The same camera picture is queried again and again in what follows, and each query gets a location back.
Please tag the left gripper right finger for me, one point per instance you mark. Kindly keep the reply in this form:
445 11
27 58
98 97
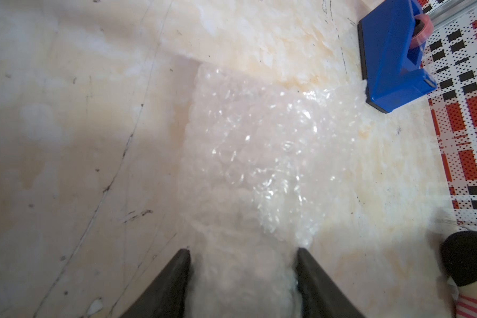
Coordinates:
321 297

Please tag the doll head plush toy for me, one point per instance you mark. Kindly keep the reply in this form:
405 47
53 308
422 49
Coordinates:
459 258

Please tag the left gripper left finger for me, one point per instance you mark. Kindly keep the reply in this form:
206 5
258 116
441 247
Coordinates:
165 296

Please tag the blue box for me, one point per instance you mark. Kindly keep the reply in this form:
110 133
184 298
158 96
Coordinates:
393 71

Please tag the pink tape roll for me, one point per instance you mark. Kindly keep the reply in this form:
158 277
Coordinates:
423 29

